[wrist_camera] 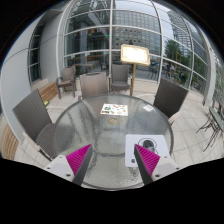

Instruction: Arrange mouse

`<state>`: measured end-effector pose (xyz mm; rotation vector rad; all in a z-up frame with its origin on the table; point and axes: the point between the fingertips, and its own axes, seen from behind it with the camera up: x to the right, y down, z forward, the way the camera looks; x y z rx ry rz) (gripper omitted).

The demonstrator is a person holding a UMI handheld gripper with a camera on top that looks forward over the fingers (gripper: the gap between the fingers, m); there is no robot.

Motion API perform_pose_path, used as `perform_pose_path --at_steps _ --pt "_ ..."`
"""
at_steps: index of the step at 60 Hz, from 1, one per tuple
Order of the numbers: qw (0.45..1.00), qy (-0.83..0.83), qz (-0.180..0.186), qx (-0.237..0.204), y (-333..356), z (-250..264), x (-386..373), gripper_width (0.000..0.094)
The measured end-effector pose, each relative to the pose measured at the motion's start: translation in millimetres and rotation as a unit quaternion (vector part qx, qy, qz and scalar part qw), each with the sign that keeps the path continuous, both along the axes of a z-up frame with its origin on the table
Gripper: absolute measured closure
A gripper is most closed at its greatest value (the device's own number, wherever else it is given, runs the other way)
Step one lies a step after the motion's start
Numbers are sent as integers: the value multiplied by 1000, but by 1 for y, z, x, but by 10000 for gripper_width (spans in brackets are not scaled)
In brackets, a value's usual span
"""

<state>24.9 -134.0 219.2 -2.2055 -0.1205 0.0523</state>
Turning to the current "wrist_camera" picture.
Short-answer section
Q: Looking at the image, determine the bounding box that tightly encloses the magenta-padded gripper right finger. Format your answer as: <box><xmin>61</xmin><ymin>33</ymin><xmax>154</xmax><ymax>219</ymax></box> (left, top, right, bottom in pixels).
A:
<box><xmin>133</xmin><ymin>143</ymin><xmax>183</xmax><ymax>186</ymax></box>

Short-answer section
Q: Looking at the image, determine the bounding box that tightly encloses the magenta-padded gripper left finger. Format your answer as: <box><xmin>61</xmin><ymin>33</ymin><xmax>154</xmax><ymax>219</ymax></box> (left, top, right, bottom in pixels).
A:
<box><xmin>43</xmin><ymin>143</ymin><xmax>94</xmax><ymax>186</ymax></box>

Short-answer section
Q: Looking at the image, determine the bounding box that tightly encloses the black computer mouse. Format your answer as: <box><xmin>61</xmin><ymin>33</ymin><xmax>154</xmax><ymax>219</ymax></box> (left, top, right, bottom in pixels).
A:
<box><xmin>139</xmin><ymin>139</ymin><xmax>156</xmax><ymax>152</ymax></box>

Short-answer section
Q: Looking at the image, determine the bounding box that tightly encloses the white printed mouse pad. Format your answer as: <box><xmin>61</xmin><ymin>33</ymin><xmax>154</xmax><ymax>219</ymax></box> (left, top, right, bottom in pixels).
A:
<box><xmin>124</xmin><ymin>134</ymin><xmax>171</xmax><ymax>168</ymax></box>

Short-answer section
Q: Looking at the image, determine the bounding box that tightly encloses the colourful menu card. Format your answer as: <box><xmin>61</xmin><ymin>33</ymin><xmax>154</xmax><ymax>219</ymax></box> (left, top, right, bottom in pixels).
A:
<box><xmin>100</xmin><ymin>103</ymin><xmax>129</xmax><ymax>117</ymax></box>

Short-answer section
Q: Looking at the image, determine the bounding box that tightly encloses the grey wicker chair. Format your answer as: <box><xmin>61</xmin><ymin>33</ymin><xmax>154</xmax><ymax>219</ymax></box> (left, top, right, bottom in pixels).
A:
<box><xmin>109</xmin><ymin>63</ymin><xmax>133</xmax><ymax>93</ymax></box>
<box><xmin>55</xmin><ymin>65</ymin><xmax>78</xmax><ymax>100</ymax></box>
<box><xmin>78</xmin><ymin>72</ymin><xmax>110</xmax><ymax>100</ymax></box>
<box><xmin>153</xmin><ymin>77</ymin><xmax>190</xmax><ymax>126</ymax></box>
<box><xmin>12</xmin><ymin>88</ymin><xmax>58</xmax><ymax>160</ymax></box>

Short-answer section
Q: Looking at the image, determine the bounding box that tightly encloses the wooden slat bench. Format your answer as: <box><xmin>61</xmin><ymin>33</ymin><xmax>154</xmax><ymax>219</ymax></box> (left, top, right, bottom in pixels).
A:
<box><xmin>0</xmin><ymin>124</ymin><xmax>19</xmax><ymax>161</ymax></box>
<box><xmin>31</xmin><ymin>81</ymin><xmax>59</xmax><ymax>106</ymax></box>

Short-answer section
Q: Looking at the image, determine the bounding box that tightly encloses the dark metal folding chair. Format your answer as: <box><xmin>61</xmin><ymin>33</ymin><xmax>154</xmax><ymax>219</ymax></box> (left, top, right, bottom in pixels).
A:
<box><xmin>196</xmin><ymin>106</ymin><xmax>224</xmax><ymax>153</ymax></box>

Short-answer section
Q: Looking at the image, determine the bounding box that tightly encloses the gold menu sign stand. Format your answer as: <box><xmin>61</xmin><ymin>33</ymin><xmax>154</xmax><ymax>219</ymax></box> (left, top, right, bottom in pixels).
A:
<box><xmin>119</xmin><ymin>43</ymin><xmax>152</xmax><ymax>97</ymax></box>

